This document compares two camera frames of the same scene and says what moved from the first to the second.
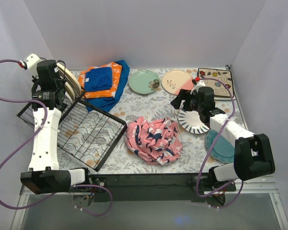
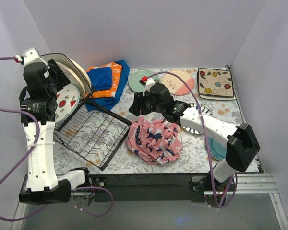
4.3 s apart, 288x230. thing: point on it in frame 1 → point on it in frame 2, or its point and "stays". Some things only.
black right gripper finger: [176, 102] → [138, 109]
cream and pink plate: [173, 81] stays
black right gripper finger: [184, 94] → [139, 99]
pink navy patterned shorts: [156, 141] stays
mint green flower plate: [144, 81] stays
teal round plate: [223, 150] stays
